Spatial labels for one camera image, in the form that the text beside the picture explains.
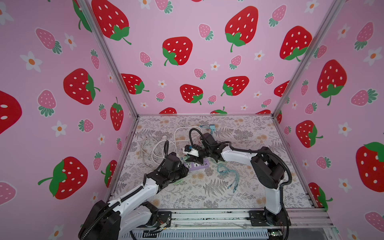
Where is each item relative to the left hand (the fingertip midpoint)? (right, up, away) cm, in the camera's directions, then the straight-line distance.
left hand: (189, 169), depth 84 cm
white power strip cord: (-26, +9, +15) cm, 31 cm away
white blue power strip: (-2, +6, +2) cm, 7 cm away
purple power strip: (+2, +1, +7) cm, 7 cm away
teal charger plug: (+16, +24, +27) cm, 40 cm away
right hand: (-2, +7, +4) cm, 8 cm away
